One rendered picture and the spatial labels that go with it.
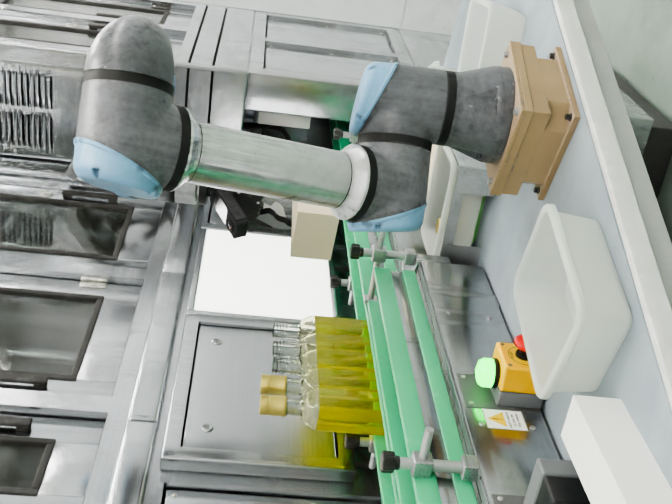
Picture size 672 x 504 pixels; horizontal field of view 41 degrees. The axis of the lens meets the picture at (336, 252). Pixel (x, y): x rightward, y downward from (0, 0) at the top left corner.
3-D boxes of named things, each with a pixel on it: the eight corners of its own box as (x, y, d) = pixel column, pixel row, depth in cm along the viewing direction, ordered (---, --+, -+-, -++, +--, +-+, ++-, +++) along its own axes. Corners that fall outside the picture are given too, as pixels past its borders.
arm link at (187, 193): (174, 181, 163) (174, 213, 169) (200, 184, 163) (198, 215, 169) (179, 153, 168) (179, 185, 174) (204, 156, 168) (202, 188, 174)
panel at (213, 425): (330, 247, 239) (200, 235, 235) (331, 237, 238) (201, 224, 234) (354, 483, 160) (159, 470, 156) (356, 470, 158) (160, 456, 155)
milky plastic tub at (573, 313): (608, 200, 122) (546, 194, 121) (653, 322, 106) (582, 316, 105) (567, 291, 134) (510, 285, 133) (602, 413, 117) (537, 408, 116)
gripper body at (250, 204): (268, 159, 170) (204, 151, 169) (265, 190, 165) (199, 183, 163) (264, 188, 176) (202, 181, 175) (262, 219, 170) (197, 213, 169)
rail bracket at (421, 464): (473, 466, 124) (377, 459, 123) (485, 423, 121) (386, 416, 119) (479, 486, 120) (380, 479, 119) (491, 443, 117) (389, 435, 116)
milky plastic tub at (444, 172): (458, 234, 195) (418, 229, 194) (480, 136, 185) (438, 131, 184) (473, 273, 180) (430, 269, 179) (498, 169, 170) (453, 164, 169)
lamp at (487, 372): (489, 376, 138) (470, 375, 138) (495, 352, 136) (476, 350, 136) (495, 394, 134) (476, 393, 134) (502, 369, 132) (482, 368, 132)
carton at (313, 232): (339, 155, 171) (300, 151, 170) (339, 216, 160) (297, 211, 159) (330, 200, 180) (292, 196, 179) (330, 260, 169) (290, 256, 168)
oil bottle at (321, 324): (403, 346, 179) (295, 336, 177) (408, 322, 177) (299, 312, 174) (406, 362, 174) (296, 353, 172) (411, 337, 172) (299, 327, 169)
